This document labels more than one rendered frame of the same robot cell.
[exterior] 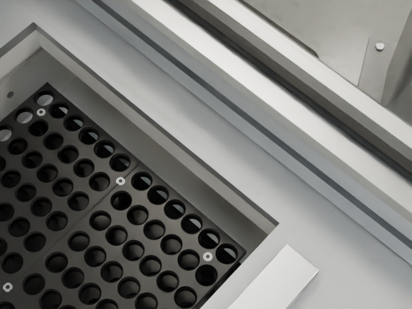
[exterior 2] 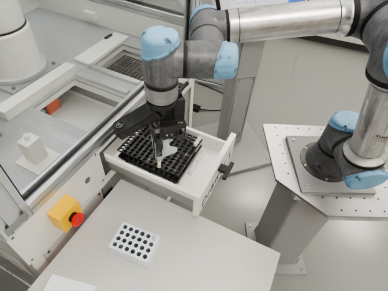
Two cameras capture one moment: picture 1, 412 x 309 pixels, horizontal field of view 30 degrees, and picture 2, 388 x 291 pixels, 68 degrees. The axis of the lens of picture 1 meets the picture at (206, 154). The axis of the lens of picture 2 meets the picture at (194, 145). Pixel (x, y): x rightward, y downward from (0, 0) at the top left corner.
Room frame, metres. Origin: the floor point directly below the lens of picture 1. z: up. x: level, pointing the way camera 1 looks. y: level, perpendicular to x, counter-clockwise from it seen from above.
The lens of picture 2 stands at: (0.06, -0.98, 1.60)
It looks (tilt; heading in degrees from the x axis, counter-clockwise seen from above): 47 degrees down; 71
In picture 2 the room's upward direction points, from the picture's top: 4 degrees clockwise
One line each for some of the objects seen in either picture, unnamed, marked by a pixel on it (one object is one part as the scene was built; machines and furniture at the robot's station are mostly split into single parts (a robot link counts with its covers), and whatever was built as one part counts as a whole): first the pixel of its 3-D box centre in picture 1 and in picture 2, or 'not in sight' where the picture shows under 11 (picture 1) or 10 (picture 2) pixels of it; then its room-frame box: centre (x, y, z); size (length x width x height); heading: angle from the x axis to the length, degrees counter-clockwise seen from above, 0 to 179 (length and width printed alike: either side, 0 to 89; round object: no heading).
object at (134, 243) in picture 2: not in sight; (135, 243); (0.03, -0.60, 0.78); 0.12 x 0.08 x 0.04; 144
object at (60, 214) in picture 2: not in sight; (66, 213); (-0.13, -0.51, 0.88); 0.07 x 0.05 x 0.07; 48
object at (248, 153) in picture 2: not in sight; (242, 92); (0.81, 0.36, 0.51); 0.50 x 0.45 x 1.02; 94
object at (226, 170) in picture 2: not in sight; (224, 169); (0.33, -0.48, 0.91); 0.07 x 0.04 x 0.01; 48
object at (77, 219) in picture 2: not in sight; (76, 219); (-0.11, -0.53, 0.88); 0.04 x 0.03 x 0.04; 48
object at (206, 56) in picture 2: not in sight; (209, 55); (0.25, -0.47, 1.29); 0.11 x 0.11 x 0.08; 76
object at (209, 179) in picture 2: not in sight; (215, 172); (0.31, -0.47, 0.87); 0.29 x 0.02 x 0.11; 48
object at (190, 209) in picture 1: (131, 173); not in sight; (0.21, 0.05, 0.90); 0.18 x 0.02 x 0.01; 48
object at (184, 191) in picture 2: not in sight; (159, 150); (0.16, -0.33, 0.86); 0.40 x 0.26 x 0.06; 138
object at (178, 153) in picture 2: not in sight; (161, 150); (0.16, -0.33, 0.87); 0.22 x 0.18 x 0.06; 138
